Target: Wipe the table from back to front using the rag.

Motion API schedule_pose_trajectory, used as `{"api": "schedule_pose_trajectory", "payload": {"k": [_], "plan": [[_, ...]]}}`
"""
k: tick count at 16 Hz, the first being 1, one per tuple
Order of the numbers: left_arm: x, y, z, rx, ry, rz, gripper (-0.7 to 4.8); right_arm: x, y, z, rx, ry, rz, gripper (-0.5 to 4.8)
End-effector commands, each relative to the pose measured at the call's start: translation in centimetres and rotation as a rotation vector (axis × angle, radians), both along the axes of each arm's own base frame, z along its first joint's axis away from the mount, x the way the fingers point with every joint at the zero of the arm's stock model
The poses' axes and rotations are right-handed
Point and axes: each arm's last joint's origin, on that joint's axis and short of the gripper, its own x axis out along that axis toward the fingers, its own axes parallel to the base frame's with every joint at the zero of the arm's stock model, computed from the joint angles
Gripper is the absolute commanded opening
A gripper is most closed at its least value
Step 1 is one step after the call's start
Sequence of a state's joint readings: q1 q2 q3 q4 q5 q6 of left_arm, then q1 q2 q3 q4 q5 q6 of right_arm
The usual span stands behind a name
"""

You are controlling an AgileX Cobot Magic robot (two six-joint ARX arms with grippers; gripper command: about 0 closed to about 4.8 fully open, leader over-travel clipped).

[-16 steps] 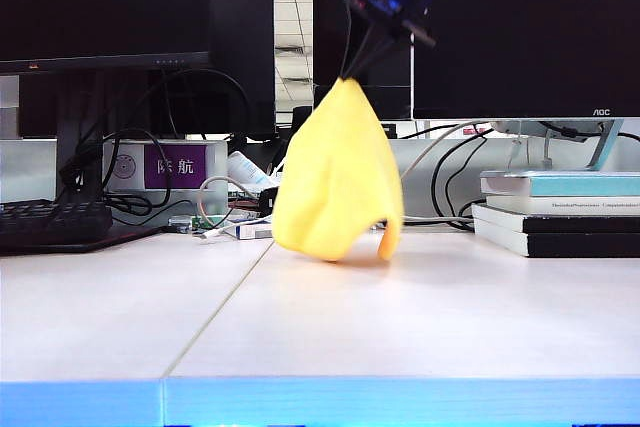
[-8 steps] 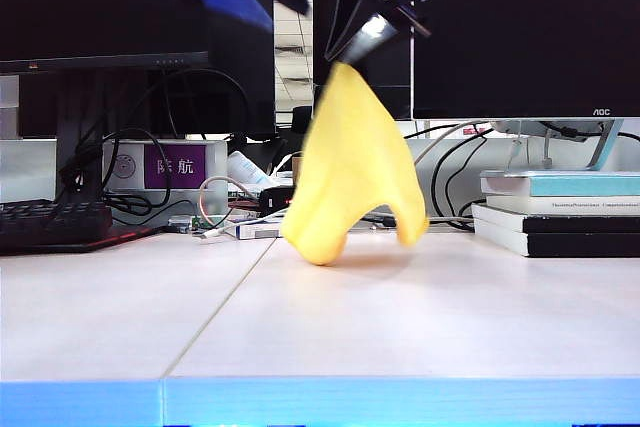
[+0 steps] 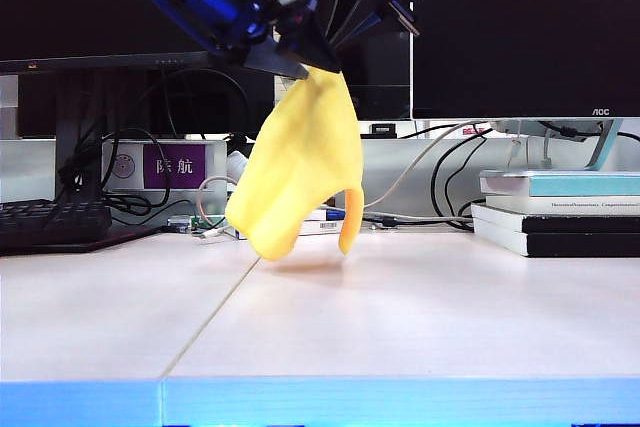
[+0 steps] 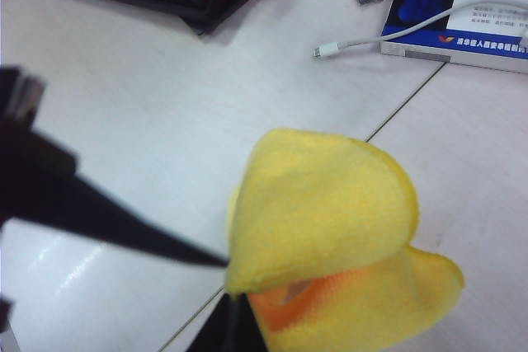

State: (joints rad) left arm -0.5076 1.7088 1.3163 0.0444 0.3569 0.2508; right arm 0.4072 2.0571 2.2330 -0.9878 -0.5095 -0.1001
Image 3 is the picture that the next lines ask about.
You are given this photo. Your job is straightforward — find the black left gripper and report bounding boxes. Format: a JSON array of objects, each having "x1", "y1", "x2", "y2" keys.
[{"x1": 243, "y1": 0, "x2": 344, "y2": 81}]

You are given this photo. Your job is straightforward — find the yellow microfibre rag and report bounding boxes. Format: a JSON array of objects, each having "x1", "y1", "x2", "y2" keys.
[{"x1": 224, "y1": 65, "x2": 364, "y2": 262}]

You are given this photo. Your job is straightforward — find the matte black monitor back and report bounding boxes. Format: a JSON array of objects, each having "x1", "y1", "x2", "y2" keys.
[{"x1": 213, "y1": 46, "x2": 277, "y2": 137}]

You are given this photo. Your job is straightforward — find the glossy black AOC monitor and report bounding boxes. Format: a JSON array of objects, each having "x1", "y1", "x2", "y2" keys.
[{"x1": 312, "y1": 0, "x2": 415, "y2": 122}]

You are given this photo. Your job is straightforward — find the small black label holder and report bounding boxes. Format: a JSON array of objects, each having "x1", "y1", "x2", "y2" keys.
[{"x1": 360, "y1": 121, "x2": 400, "y2": 138}]

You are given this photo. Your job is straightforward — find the white paper pack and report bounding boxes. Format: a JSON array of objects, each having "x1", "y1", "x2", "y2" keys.
[{"x1": 227, "y1": 150, "x2": 250, "y2": 184}]

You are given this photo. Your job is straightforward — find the silver desk partition panel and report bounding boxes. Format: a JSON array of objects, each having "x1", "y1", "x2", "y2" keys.
[{"x1": 357, "y1": 139, "x2": 640, "y2": 221}]

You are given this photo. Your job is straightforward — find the purple sign with Chinese characters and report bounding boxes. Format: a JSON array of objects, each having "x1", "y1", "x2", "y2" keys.
[{"x1": 143, "y1": 145, "x2": 206, "y2": 190}]

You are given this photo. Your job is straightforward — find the white-framed AOC monitor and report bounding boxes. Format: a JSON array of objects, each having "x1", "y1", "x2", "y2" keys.
[{"x1": 412, "y1": 0, "x2": 640, "y2": 122}]

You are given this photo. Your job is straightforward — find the white box with barcode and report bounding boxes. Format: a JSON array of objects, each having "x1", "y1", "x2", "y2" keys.
[{"x1": 225, "y1": 219, "x2": 348, "y2": 242}]

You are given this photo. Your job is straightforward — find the small green circuit board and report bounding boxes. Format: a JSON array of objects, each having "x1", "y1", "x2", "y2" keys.
[{"x1": 192, "y1": 215, "x2": 230, "y2": 237}]

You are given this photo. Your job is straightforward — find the purple name sign box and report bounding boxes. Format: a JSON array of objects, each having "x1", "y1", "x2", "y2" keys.
[{"x1": 102, "y1": 140, "x2": 230, "y2": 197}]

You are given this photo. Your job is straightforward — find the black monitor stand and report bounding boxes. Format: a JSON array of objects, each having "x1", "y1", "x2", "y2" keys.
[{"x1": 55, "y1": 71, "x2": 107, "y2": 206}]

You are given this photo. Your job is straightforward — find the black monitor with button row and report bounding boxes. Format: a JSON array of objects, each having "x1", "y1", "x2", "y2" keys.
[{"x1": 0, "y1": 0, "x2": 216, "y2": 77}]

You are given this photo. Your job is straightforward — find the teal-spined book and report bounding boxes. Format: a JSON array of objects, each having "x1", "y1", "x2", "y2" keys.
[{"x1": 480, "y1": 170, "x2": 640, "y2": 199}]

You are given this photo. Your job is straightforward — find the silver monitor stand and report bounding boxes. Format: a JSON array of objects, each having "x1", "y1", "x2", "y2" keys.
[{"x1": 492, "y1": 119, "x2": 626, "y2": 173}]

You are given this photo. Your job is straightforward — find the white-spined book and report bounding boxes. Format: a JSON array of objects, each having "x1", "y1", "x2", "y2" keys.
[{"x1": 485, "y1": 195, "x2": 640, "y2": 218}]

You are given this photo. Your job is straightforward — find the frosted glass desk divider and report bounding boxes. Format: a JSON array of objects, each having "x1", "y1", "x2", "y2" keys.
[{"x1": 0, "y1": 138, "x2": 60, "y2": 204}]

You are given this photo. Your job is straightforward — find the black keyboard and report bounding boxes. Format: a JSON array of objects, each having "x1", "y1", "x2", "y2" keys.
[{"x1": 0, "y1": 199, "x2": 114, "y2": 248}]

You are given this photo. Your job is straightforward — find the thin black-spined book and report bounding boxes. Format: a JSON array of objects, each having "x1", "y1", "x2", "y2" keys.
[{"x1": 471, "y1": 203, "x2": 640, "y2": 236}]

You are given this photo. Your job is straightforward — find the stack of books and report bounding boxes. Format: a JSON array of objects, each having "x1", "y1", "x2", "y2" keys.
[{"x1": 473, "y1": 219, "x2": 640, "y2": 259}]

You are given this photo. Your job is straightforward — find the beige cable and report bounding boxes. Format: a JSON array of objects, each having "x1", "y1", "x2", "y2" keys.
[{"x1": 198, "y1": 121, "x2": 484, "y2": 228}]

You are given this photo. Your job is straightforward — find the grey cable with blue connector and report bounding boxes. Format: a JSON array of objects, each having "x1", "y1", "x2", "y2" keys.
[{"x1": 319, "y1": 206, "x2": 476, "y2": 228}]

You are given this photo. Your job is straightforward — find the black looping cable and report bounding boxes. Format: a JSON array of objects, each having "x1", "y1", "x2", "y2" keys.
[
  {"x1": 444, "y1": 136, "x2": 490, "y2": 221},
  {"x1": 430, "y1": 129, "x2": 496, "y2": 233}
]

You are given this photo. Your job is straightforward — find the white thin cable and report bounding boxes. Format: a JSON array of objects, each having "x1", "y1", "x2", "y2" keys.
[{"x1": 192, "y1": 224, "x2": 237, "y2": 241}]

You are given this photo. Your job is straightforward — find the black monitor power cable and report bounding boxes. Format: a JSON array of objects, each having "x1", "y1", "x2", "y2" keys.
[{"x1": 537, "y1": 120, "x2": 640, "y2": 144}]

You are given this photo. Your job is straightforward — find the black cable bundle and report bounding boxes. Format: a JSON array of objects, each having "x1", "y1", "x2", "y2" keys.
[{"x1": 58, "y1": 74, "x2": 174, "y2": 218}]

